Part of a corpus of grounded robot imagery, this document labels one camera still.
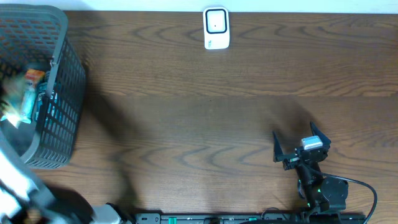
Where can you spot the white barcode scanner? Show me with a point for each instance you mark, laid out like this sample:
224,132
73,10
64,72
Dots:
216,28

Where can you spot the orange small box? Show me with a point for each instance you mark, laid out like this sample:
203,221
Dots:
33,78

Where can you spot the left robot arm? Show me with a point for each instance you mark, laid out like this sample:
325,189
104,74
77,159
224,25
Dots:
55,204

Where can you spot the grey plastic mesh basket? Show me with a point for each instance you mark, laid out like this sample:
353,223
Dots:
36,37

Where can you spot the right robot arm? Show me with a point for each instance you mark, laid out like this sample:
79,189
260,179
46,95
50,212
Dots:
323,194

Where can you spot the teal white wipes pack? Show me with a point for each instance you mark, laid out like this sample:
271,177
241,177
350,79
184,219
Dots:
17,107

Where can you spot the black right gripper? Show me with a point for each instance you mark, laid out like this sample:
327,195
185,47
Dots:
291,160

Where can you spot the blue mouthwash bottle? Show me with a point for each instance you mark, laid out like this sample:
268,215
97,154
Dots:
41,88

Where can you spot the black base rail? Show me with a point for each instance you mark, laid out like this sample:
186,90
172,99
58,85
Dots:
111,213

